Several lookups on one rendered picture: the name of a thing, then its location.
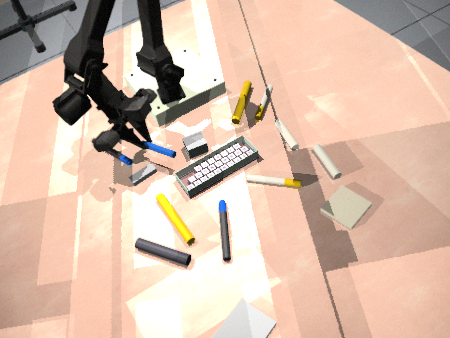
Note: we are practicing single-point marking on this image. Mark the grey and blue marker pen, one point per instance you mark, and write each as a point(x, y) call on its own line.
point(118, 155)
point(224, 231)

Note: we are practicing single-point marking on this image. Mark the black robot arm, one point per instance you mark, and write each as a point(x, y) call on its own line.
point(85, 56)

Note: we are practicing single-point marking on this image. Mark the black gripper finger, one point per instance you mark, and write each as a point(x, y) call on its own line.
point(141, 128)
point(133, 139)

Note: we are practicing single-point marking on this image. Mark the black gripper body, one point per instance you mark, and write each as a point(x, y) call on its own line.
point(106, 140)

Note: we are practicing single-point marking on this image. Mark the blue stylus with grey tip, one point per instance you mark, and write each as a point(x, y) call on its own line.
point(159, 149)

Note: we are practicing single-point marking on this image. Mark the dark grey cylinder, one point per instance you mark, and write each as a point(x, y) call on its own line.
point(163, 251)

